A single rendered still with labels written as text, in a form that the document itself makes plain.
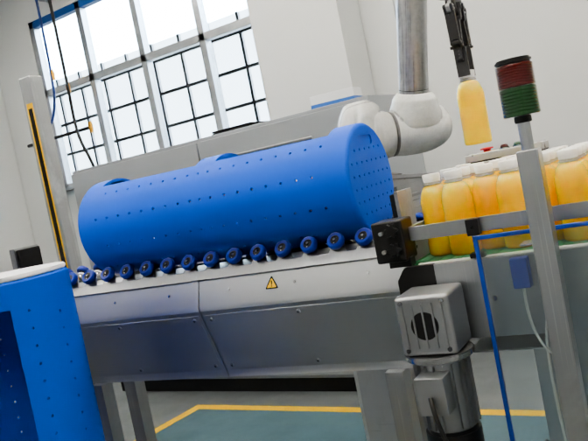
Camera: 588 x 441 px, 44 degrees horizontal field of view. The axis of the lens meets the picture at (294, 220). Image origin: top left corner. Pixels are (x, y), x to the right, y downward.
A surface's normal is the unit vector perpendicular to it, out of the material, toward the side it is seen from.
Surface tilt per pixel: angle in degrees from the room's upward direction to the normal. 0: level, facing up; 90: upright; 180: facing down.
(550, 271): 90
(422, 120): 102
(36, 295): 90
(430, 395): 90
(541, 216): 90
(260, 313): 110
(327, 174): 78
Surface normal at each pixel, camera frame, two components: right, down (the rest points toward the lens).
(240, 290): -0.50, -0.19
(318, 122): -0.54, 0.15
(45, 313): 0.73, -0.11
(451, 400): 0.86, -0.15
